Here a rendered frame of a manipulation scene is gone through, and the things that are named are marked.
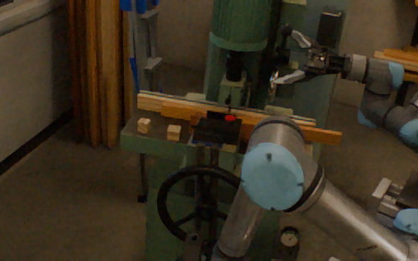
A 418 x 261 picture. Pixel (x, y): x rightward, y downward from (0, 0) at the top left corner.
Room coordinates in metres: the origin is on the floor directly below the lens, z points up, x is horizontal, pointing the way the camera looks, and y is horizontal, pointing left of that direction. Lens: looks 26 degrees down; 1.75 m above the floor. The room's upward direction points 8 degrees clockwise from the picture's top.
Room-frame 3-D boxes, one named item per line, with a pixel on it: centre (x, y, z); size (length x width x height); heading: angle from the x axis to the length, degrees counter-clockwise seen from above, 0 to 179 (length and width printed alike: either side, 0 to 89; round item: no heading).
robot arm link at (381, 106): (1.35, -0.36, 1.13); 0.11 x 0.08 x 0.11; 37
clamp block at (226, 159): (1.36, 0.08, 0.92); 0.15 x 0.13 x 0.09; 87
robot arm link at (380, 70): (1.36, -0.36, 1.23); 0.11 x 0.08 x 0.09; 87
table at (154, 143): (1.44, 0.08, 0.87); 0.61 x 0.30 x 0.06; 87
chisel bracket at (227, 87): (1.57, 0.05, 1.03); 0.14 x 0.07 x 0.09; 177
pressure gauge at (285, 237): (1.32, -0.19, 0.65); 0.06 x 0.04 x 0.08; 87
